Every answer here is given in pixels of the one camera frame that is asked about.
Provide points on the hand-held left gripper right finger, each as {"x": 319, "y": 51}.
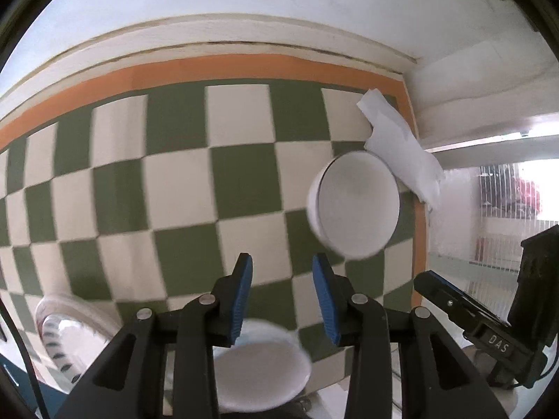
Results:
{"x": 325, "y": 297}

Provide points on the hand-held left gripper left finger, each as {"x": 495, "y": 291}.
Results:
{"x": 242, "y": 297}

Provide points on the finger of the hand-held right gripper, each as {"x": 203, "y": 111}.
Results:
{"x": 539, "y": 279}
{"x": 450, "y": 294}

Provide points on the white floral bowl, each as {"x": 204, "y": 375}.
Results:
{"x": 257, "y": 371}

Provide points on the white dark-rimmed bowl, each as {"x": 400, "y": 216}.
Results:
{"x": 358, "y": 209}

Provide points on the white grey floral plate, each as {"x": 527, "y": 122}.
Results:
{"x": 78, "y": 310}

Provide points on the white blue striped plate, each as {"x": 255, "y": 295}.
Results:
{"x": 65, "y": 349}

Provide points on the green white checkered cloth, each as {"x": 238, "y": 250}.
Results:
{"x": 183, "y": 183}

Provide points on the white tissue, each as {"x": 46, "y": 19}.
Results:
{"x": 401, "y": 152}

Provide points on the blue cabinet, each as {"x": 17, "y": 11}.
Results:
{"x": 52, "y": 401}

